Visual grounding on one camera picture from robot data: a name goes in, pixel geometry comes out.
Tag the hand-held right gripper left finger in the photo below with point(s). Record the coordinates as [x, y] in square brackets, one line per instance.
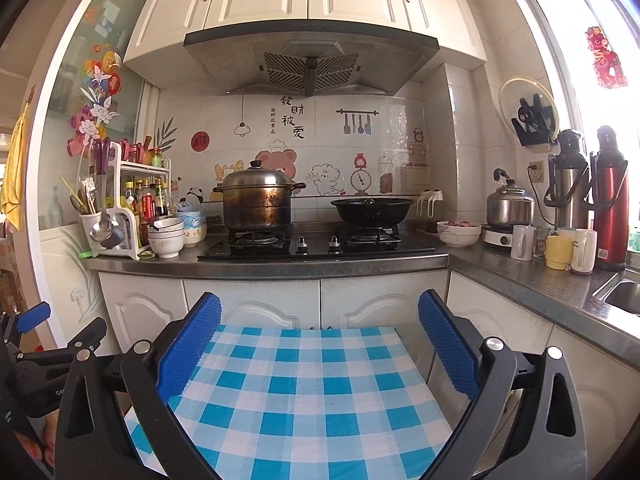
[192, 345]

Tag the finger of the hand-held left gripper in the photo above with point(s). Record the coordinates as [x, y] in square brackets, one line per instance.
[32, 317]
[90, 332]

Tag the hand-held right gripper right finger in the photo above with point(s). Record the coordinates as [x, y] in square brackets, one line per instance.
[447, 345]

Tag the person's left hand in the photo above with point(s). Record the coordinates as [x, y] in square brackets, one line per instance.
[48, 435]

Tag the white lower cabinet door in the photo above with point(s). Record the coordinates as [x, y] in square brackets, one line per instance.
[500, 320]
[135, 300]
[380, 295]
[260, 292]
[600, 385]

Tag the green plastic clip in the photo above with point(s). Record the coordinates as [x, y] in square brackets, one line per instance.
[86, 254]

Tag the steel ladle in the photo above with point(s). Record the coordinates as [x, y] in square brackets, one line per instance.
[102, 232]

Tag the stack of white bowls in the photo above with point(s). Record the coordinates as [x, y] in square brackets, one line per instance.
[165, 242]

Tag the white bowl with red food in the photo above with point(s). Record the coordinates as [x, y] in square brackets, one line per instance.
[457, 237]

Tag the white utensil holder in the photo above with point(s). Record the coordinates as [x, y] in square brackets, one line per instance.
[87, 222]

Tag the white spice rack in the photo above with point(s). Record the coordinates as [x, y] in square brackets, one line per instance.
[131, 230]

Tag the blue cartoon bowl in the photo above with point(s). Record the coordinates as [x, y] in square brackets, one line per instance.
[194, 230]

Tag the white induction cooker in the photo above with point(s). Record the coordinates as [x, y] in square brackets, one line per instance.
[495, 237]

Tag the blue checkered tablecloth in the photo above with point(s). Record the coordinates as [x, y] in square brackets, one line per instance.
[310, 400]

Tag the clear glass cup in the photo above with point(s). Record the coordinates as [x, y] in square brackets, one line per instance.
[541, 246]

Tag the row of sauce bottles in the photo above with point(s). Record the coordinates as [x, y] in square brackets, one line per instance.
[147, 205]

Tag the white condiment holder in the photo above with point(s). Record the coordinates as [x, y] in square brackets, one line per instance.
[429, 205]

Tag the yellow cup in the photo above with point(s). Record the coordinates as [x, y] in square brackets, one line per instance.
[557, 254]

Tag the yellow hanging cloth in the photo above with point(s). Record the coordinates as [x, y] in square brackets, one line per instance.
[15, 170]

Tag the panda figure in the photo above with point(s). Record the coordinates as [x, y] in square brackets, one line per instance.
[192, 196]

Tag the steel kettle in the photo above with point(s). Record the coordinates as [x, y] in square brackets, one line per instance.
[510, 207]

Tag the steel steamer pot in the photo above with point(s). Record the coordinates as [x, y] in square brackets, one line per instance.
[257, 205]

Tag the black wok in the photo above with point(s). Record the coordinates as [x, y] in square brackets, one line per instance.
[372, 210]

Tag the black gas stove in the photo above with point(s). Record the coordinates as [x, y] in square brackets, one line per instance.
[315, 247]

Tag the short white cup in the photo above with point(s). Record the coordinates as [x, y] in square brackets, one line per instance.
[566, 232]

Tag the tall white mug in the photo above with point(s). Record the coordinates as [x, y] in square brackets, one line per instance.
[584, 255]

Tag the steel sink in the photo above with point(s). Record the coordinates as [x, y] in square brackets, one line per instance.
[625, 292]

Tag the silver thermos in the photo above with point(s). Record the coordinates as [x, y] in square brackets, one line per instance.
[570, 185]

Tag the red thermos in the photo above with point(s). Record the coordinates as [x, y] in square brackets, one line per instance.
[610, 210]

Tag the flower sticker cluster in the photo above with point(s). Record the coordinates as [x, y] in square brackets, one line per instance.
[97, 95]

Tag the glass pot lid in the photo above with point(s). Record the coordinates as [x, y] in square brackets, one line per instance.
[510, 92]

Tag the grey range hood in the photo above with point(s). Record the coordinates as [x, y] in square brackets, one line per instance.
[225, 55]

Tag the red window decoration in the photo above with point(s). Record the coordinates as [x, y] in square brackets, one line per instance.
[605, 60]

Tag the kitchen window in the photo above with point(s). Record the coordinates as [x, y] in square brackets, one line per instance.
[560, 35]

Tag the wall socket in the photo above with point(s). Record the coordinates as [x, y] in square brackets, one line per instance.
[537, 171]

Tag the bear wall sticker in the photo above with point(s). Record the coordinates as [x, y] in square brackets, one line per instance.
[277, 160]

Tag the red round wall sticker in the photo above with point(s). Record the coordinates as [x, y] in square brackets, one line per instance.
[200, 139]

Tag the utensil wall sticker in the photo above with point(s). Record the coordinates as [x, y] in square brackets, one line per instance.
[356, 121]

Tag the glass partition wall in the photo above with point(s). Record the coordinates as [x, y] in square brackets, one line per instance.
[75, 25]

